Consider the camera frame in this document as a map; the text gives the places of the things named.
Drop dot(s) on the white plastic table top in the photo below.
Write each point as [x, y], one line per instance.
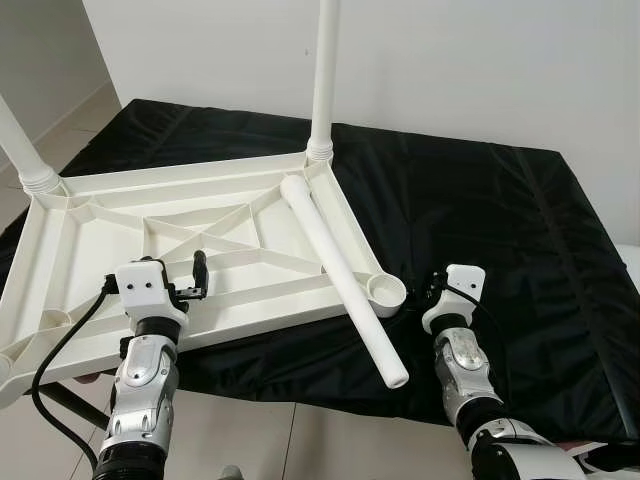
[80, 240]

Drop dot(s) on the grey robot left leg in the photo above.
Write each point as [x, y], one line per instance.
[228, 474]

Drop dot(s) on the red stool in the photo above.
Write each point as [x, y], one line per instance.
[578, 444]

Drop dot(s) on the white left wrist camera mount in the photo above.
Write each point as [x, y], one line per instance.
[145, 285]

